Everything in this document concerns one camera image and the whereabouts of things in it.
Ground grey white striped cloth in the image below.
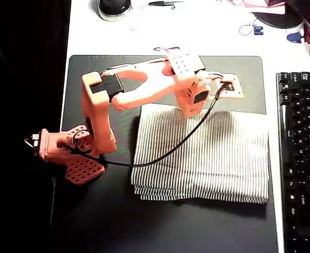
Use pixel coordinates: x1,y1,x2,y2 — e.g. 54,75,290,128
130,104,271,205

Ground black thread snips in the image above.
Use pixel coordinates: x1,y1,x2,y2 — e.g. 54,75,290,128
147,0,185,10

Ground black flat disc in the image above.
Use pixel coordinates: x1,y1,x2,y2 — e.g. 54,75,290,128
251,9,304,30

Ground black round object clear rim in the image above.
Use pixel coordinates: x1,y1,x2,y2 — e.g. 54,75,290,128
96,0,133,22

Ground pink paper sheet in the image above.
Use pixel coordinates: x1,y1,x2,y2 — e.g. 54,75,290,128
242,0,288,13

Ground blue white plastic object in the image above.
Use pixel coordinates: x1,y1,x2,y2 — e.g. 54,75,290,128
286,31,304,44

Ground black computer keyboard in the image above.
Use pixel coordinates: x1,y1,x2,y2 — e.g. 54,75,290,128
275,70,310,253

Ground black desk mat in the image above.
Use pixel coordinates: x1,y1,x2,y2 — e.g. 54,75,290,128
51,54,280,253

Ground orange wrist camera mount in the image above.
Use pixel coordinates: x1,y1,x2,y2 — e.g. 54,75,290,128
210,73,245,100

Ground thin red wire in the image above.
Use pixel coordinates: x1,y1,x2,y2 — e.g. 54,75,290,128
153,46,181,53

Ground black camera cable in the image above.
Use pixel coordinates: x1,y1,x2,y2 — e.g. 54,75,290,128
65,83,231,168

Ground thin dark wire loop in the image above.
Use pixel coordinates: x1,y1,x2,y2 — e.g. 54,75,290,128
238,18,259,36

